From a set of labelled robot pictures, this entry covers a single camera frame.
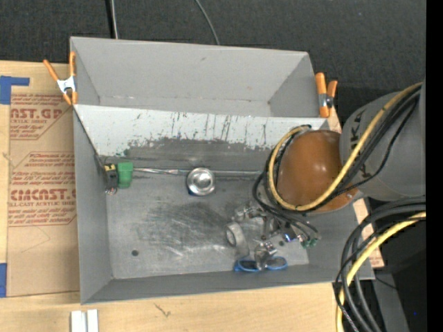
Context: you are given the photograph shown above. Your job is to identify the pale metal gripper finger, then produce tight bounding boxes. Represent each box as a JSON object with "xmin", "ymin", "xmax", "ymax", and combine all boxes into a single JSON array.
[
  {"xmin": 253, "ymin": 240, "xmax": 278, "ymax": 271},
  {"xmin": 234, "ymin": 201, "xmax": 266, "ymax": 223}
]

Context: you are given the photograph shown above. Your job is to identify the blue sunglasses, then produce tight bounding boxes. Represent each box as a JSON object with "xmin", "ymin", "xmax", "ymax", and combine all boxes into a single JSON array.
[{"xmin": 233, "ymin": 255, "xmax": 289, "ymax": 273}]

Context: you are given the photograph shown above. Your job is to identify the grey tape roll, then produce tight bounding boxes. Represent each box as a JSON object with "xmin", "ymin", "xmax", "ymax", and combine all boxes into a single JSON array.
[{"xmin": 224, "ymin": 221, "xmax": 251, "ymax": 257}]

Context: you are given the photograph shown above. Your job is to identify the shiny silver metal can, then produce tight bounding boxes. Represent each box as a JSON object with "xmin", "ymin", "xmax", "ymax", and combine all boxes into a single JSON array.
[{"xmin": 186, "ymin": 166, "xmax": 217, "ymax": 197}]

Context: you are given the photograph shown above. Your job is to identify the grey metal bin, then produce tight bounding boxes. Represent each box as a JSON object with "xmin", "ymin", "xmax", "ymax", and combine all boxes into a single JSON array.
[{"xmin": 69, "ymin": 35, "xmax": 377, "ymax": 306}]

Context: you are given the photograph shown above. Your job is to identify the green plastic plug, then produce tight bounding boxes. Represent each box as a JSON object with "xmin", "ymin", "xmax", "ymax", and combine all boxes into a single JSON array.
[{"xmin": 117, "ymin": 161, "xmax": 134, "ymax": 189}]

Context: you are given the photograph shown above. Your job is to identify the brown cardboard board red print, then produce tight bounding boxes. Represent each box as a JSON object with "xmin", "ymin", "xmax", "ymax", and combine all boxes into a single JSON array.
[{"xmin": 0, "ymin": 59, "xmax": 385, "ymax": 299}]

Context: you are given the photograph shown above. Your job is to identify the thin grey cable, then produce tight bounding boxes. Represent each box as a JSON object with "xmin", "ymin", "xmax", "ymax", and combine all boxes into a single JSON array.
[{"xmin": 132, "ymin": 167, "xmax": 261, "ymax": 178}]

